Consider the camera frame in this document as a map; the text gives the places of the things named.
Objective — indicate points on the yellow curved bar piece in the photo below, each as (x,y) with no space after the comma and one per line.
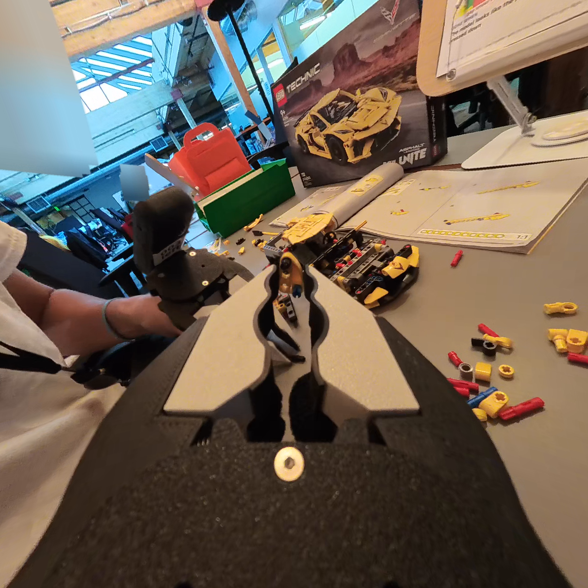
(253,223)

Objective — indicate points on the person's left forearm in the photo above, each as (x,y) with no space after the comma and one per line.
(69,317)

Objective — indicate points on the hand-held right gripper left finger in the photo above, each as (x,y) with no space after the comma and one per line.
(216,367)

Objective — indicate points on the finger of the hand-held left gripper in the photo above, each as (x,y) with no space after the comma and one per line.
(289,344)

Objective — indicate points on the grey wristband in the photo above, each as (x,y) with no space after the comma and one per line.
(108,317)

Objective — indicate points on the wooden shelf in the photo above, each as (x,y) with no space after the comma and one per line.
(170,172)

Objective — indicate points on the skylight window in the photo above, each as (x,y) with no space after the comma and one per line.
(115,73)

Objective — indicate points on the clear printed plastic bag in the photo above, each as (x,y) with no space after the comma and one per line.
(213,244)

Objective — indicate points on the black toy set box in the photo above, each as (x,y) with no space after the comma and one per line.
(358,115)

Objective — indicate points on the red pin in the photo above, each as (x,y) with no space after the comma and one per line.
(456,258)

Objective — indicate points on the yellow toy car model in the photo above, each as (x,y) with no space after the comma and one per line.
(367,266)

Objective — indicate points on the black pole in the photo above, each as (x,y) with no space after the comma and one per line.
(248,59)

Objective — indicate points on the person's left hand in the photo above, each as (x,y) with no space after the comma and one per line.
(142,317)

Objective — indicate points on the printed paper sheet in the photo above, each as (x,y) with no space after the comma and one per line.
(496,36)

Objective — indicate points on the pile of small coloured pins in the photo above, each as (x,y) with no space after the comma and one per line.
(494,402)

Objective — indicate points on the green plastic bin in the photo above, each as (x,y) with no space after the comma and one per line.
(248,197)

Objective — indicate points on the red plastic case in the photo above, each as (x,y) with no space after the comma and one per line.
(211,156)

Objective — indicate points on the scattered yellow black pieces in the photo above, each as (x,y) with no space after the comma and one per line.
(241,250)

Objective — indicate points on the black office chair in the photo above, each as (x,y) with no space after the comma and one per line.
(64,271)

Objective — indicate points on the instruction booklet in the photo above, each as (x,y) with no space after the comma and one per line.
(459,202)

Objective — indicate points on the grey desk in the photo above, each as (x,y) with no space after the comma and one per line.
(505,285)

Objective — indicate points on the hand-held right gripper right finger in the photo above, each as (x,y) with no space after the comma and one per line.
(367,367)

